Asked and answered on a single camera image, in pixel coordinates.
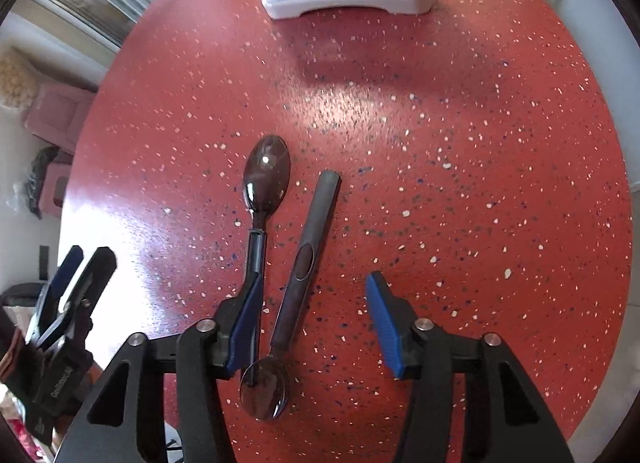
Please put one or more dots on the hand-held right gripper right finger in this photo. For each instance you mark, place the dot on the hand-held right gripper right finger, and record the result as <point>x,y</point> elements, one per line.
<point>385,323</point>

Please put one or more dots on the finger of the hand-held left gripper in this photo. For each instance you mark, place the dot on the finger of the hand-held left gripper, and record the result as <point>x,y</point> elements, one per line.
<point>97,268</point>
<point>62,278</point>

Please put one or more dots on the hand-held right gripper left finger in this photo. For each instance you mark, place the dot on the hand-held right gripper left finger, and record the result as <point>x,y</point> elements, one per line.
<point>245,328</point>

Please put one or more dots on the pink plastic stool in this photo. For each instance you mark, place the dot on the pink plastic stool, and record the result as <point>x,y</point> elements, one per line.
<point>56,195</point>

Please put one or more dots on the crumpled black bag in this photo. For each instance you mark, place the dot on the crumpled black bag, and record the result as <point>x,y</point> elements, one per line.
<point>40,173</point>

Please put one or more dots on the clear bag of pale balls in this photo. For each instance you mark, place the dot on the clear bag of pale balls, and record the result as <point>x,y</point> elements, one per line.
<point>15,78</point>

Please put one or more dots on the black wall socket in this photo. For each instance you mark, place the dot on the black wall socket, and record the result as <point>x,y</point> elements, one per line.
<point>45,263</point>

